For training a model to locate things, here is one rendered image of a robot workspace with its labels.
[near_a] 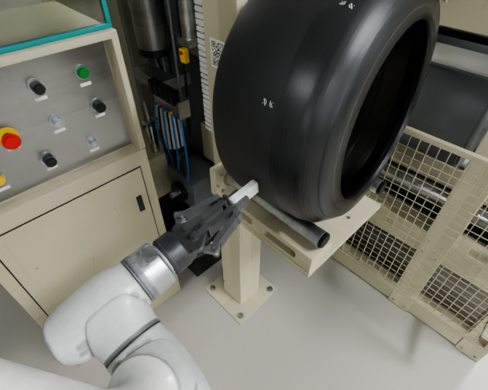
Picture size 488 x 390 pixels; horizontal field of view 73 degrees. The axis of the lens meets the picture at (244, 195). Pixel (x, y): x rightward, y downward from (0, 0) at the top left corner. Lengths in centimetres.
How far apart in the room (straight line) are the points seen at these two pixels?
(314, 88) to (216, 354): 134
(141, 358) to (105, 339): 7
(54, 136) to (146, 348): 71
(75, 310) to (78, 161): 64
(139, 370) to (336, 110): 47
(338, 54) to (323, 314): 140
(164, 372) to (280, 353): 118
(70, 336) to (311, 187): 45
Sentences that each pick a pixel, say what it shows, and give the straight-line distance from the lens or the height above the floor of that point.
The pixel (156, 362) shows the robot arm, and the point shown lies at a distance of 52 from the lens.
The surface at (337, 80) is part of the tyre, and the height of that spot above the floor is 132.
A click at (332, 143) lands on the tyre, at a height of 123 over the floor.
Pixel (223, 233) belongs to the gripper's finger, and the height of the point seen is 108.
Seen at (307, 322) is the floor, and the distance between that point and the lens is 174.
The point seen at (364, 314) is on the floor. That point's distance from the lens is 183.
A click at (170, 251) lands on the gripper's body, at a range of 59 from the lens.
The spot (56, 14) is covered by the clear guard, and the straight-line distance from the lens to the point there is 97.
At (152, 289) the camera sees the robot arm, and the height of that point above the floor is 106.
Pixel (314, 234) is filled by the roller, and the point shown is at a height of 92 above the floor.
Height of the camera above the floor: 155
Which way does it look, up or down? 44 degrees down
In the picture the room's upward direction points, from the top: straight up
